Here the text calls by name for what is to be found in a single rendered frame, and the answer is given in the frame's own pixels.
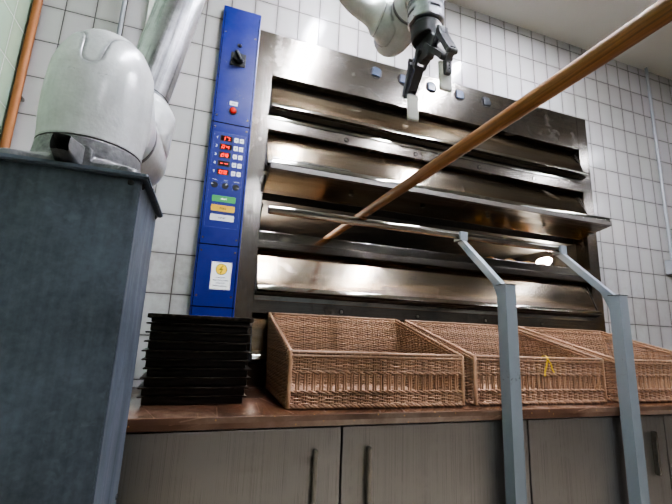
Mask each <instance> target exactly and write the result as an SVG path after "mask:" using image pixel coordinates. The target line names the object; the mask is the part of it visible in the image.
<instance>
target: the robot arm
mask: <svg viewBox="0 0 672 504"><path fill-rule="evenodd" d="M205 1H206V0H155V2H154V5H153V7H152V10H151V12H150V15H149V17H148V20H147V22H146V25H145V27H144V30H143V32H142V35H141V37H140V40H139V42H138V45H137V47H135V46H134V45H133V44H132V43H131V42H130V41H128V40H127V39H125V38H124V37H122V36H120V35H118V34H116V33H113V32H110V31H107V30H103V29H95V28H92V29H86V30H83V31H78V32H75V33H73V34H72V35H70V36H69V37H68V38H66V39H65V40H64V41H63V42H62V43H61V44H60V45H59V47H58V48H57V49H56V50H55V52H54V54H53V55H52V57H51V59H50V62H49V65H48V68H47V71H46V74H45V78H44V81H43V85H42V89H41V93H40V98H39V103H38V110H37V116H36V129H35V135H34V141H33V144H32V146H31V149H30V151H24V150H18V149H11V148H0V152H1V153H8V154H15V155H21V156H28V157H35V158H42V159H48V160H55V161H62V162H69V163H75V164H82V165H89V166H96V167H102V168H109V169H116V170H123V171H129V172H136V173H143V174H148V176H149V177H150V180H151V183H152V186H155V185H156V184H157V183H158V182H159V181H160V180H161V179H162V177H163V176H164V174H165V172H166V168H167V158H168V155H169V150H170V145H171V140H172V136H173V132H174V128H175V118H174V115H173V113H172V111H171V109H170V107H169V102H170V99H171V96H172V94H173V91H174V88H175V85H176V82H177V80H178V77H179V74H180V71H181V68H182V66H183V63H184V60H185V57H186V54H187V51H188V49H189V46H190V43H191V40H192V37H193V35H194V32H195V29H196V26H197V23H198V21H199V18H200V15H201V12H202V9H203V6H204V4H205ZM339 2H340V3H341V4H342V5H343V7H344V8H345V9H346V10H347V11H348V12H349V13H350V14H351V15H353V16H354V17H355V18H356V19H358V20H359V21H361V22H362V23H363V24H364V25H366V27H367V28H368V30H369V33H370V36H372V37H373V41H374V45H375V48H376V50H377V52H378V53H379V54H381V55H382V56H384V57H394V56H397V55H399V54H400V53H402V52H403V51H404V50H405V49H406V48H407V47H408V46H409V45H410V44H412V46H413V47H414V49H415V55H414V58H413V59H410V58H409V59H408V67H407V73H406V78H405V83H404V88H403V93H402V98H403V99H407V120H411V121H416V122H418V121H419V112H418V96H417V95H416V94H417V91H418V88H419V85H420V81H421V78H422V75H423V72H424V71H426V68H427V65H428V64H429V62H430V61H431V60H432V59H433V58H434V56H437V57H438V58H439V59H440V61H439V62H438V72H439V90H441V91H445V92H449V93H451V92H452V79H451V73H452V61H453V56H454V55H456V54H457V53H458V48H457V47H456V45H455V44H454V42H453V40H452V39H451V37H450V36H449V34H448V28H447V27H445V26H443V25H444V22H445V18H444V0H339ZM439 43H441V44H442V46H443V48H444V49H445V51H446V52H445V51H443V50H442V49H441V48H439V47H438V44H439ZM441 60H443V61H441ZM418 63H419V64H421V65H423V67H420V66H419V64H418Z"/></svg>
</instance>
